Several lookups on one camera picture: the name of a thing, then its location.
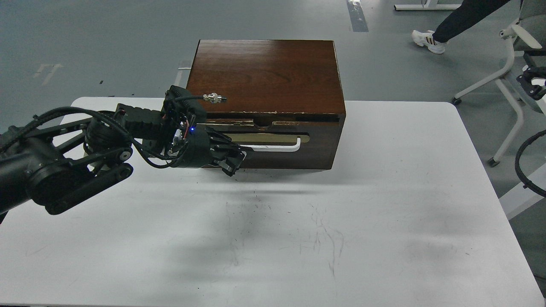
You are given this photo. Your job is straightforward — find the grey floor tape strip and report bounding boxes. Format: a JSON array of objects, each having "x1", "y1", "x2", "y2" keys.
[{"x1": 346, "y1": 0, "x2": 369, "y2": 33}]

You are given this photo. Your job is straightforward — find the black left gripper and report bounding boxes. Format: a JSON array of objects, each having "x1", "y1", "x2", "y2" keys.
[{"x1": 169, "y1": 126, "x2": 247, "y2": 177}]

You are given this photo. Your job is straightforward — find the dark brown wooden cabinet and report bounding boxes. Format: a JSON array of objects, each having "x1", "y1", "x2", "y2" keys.
[{"x1": 186, "y1": 39, "x2": 347, "y2": 170}]

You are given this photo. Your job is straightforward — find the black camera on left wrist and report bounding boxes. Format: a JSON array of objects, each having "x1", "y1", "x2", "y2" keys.
[{"x1": 161, "y1": 85, "x2": 227, "y2": 134}]

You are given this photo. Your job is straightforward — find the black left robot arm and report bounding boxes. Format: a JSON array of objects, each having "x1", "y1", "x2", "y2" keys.
[{"x1": 0, "y1": 102, "x2": 251, "y2": 217}]

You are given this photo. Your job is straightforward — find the wooden drawer with white handle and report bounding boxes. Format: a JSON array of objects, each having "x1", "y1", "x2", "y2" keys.
[{"x1": 205, "y1": 119, "x2": 343, "y2": 170}]

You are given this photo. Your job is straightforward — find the person leg dark trousers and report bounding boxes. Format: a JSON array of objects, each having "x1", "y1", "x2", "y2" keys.
[{"x1": 432, "y1": 0, "x2": 509, "y2": 44}]

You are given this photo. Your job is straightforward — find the white table base bar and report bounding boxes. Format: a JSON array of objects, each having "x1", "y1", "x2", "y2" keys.
[{"x1": 393, "y1": 0, "x2": 460, "y2": 12}]

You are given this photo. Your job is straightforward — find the white sneaker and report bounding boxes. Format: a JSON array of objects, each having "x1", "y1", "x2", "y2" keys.
[{"x1": 411, "y1": 30, "x2": 446, "y2": 54}]

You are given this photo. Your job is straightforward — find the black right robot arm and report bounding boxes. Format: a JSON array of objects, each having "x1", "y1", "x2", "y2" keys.
[{"x1": 514, "y1": 66, "x2": 546, "y2": 197}]

